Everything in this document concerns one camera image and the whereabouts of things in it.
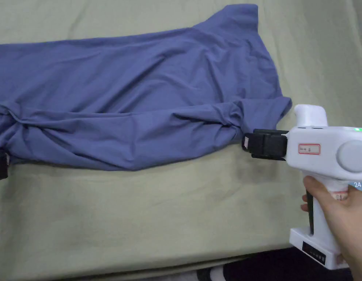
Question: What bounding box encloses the person's right hand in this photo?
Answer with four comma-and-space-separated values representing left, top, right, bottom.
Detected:
300, 177, 362, 281

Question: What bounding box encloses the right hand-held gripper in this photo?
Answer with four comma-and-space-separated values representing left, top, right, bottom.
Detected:
242, 104, 362, 271

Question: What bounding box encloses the bed with pale green sheet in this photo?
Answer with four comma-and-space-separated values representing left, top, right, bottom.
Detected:
0, 0, 362, 278

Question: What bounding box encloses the blue shirt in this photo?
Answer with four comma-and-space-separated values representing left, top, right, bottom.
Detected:
0, 3, 293, 172

